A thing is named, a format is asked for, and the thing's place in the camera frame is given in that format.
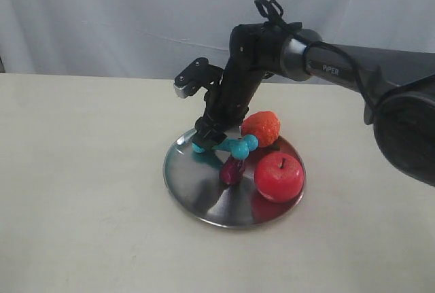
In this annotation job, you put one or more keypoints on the orange bumpy fruit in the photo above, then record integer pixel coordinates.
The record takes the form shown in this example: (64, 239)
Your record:
(264, 125)

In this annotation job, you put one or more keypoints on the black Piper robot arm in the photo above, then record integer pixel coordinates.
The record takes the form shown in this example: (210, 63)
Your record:
(397, 88)

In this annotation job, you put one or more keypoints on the purple toy eggplant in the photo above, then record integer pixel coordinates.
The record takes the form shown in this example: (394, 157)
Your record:
(231, 173)

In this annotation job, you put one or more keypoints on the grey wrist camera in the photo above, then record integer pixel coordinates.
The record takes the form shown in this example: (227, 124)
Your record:
(198, 74)

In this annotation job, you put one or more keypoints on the red apple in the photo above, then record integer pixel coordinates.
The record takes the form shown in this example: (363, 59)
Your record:
(279, 177)

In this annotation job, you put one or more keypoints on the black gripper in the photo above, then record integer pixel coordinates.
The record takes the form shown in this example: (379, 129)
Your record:
(228, 102)

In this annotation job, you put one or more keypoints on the round steel plate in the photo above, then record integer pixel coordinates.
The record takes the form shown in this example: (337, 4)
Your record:
(193, 181)

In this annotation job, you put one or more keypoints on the teal toy bone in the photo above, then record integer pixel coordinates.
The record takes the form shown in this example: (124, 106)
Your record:
(239, 148)

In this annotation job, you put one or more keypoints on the white backdrop curtain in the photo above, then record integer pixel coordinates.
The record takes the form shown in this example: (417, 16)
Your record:
(157, 38)

